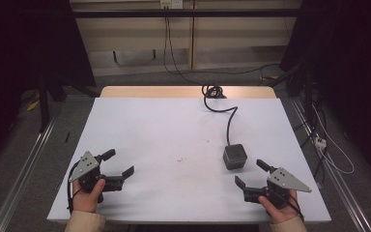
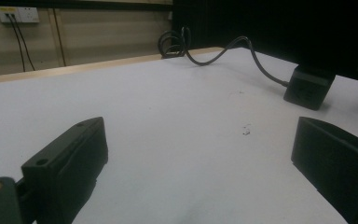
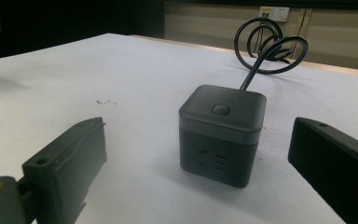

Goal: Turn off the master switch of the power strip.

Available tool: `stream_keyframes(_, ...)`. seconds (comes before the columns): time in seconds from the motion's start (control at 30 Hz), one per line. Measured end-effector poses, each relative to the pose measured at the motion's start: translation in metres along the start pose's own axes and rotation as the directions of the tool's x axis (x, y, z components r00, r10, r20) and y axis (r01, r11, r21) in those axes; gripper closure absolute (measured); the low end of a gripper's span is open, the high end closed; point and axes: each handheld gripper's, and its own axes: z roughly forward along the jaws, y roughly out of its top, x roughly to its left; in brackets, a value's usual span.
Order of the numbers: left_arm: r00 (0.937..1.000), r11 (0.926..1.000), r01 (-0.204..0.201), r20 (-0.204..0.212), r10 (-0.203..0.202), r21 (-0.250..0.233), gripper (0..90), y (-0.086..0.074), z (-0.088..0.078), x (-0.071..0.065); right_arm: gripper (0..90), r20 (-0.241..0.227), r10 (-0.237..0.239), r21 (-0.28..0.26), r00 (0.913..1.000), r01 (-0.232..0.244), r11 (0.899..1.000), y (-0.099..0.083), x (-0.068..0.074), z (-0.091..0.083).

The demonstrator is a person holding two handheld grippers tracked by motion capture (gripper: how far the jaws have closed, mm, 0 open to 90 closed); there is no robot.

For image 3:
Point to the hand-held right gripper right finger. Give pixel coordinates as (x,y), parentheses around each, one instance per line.
(335,168)

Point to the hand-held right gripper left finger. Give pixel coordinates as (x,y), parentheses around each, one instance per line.
(68,165)

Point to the black cube power socket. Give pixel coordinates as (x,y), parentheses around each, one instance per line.
(220,137)

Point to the white table cloth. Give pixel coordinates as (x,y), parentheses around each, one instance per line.
(105,81)

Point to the white wall outlet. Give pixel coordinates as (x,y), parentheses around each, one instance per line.
(274,13)

